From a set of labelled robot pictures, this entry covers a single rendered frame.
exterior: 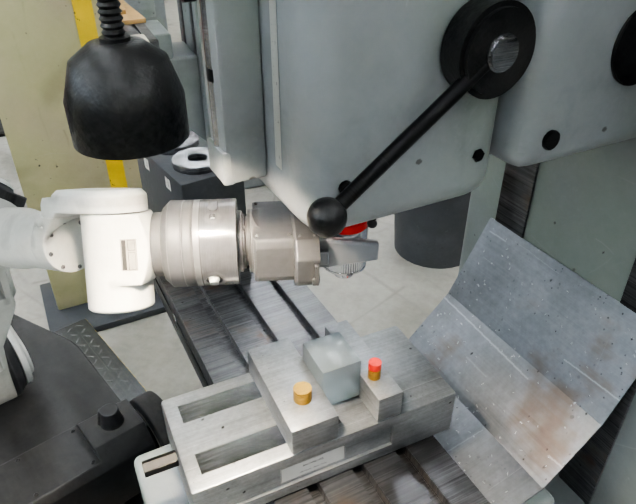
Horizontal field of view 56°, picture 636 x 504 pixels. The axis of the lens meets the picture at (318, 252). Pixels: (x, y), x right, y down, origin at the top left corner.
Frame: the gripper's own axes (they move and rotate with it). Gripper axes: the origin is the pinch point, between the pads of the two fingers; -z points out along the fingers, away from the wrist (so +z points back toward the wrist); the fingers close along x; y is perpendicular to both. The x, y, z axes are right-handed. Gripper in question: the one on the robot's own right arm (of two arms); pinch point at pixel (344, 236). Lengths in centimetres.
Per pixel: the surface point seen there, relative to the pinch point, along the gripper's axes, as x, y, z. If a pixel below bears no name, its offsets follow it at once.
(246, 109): -5.8, -16.0, 9.3
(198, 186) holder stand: 41.0, 14.4, 19.0
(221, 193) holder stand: 43.0, 16.9, 15.4
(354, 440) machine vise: -5.0, 26.1, -1.5
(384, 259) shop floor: 176, 124, -48
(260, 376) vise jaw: 1.7, 21.0, 9.5
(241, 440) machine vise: -4.9, 24.7, 12.0
